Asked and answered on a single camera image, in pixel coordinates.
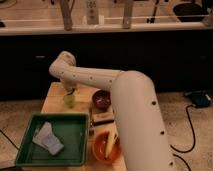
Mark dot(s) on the metal utensil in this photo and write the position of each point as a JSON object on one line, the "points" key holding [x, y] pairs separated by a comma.
{"points": [[91, 128]]}

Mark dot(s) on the grey folded cloth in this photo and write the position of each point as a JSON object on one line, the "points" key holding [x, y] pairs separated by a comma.
{"points": [[46, 139]]}

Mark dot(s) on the dark blue floor device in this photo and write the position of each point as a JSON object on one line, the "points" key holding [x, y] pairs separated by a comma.
{"points": [[200, 99]]}

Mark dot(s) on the green plastic tray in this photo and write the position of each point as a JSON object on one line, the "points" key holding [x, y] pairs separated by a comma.
{"points": [[70, 129]]}

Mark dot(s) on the dark purple bowl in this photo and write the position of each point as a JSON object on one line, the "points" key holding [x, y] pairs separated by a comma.
{"points": [[101, 99]]}

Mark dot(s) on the orange bowl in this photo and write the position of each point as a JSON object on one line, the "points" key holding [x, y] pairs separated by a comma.
{"points": [[99, 149]]}

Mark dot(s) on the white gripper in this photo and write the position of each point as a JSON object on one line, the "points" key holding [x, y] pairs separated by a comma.
{"points": [[69, 86]]}

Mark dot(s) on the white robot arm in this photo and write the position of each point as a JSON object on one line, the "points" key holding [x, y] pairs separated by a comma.
{"points": [[140, 125]]}

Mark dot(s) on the yellow banana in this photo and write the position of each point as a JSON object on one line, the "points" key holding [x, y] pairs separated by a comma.
{"points": [[110, 143]]}

